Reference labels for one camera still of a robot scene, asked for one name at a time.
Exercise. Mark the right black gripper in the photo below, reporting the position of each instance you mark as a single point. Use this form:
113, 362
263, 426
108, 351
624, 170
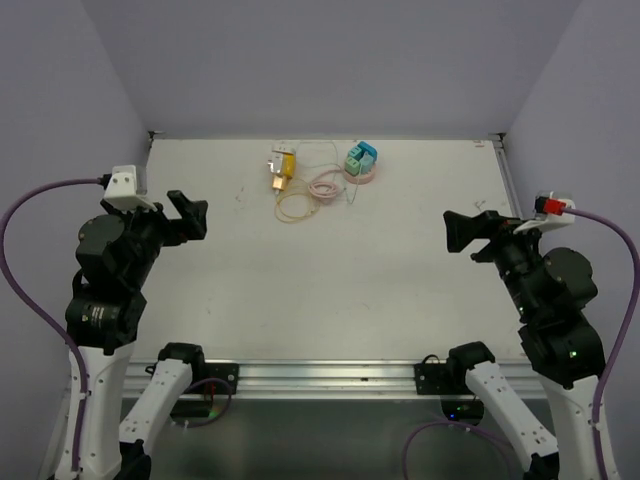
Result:
461, 228

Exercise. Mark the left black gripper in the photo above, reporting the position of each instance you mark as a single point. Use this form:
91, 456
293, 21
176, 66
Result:
192, 213

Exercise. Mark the yellow cube socket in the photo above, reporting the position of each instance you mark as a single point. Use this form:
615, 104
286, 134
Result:
280, 183

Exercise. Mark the white plug adapter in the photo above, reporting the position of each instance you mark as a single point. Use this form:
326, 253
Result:
282, 160

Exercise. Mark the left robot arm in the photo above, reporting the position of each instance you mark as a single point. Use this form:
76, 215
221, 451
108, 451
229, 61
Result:
116, 252

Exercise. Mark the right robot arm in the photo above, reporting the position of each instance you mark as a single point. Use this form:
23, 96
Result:
550, 292

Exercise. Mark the pink round socket base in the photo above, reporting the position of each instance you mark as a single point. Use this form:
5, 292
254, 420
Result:
362, 178

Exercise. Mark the light blue plug adapter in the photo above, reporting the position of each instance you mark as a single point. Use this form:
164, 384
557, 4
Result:
367, 162

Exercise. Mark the green plug adapter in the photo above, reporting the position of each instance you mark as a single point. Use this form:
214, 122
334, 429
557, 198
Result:
352, 165

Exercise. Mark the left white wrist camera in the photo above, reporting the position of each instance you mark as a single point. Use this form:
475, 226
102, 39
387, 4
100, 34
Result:
126, 190

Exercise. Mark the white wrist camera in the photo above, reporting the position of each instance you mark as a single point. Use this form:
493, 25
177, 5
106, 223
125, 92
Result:
549, 213
126, 190

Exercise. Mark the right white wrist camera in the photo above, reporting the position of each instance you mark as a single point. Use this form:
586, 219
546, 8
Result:
549, 213

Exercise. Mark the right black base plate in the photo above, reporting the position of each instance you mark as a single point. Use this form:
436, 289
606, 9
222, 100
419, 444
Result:
432, 377

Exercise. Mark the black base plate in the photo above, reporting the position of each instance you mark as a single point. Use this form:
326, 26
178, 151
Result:
432, 377
228, 372

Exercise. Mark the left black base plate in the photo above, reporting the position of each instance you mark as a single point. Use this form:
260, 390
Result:
228, 372

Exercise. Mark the aluminium mounting rail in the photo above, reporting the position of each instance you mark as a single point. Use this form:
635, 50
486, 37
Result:
328, 380

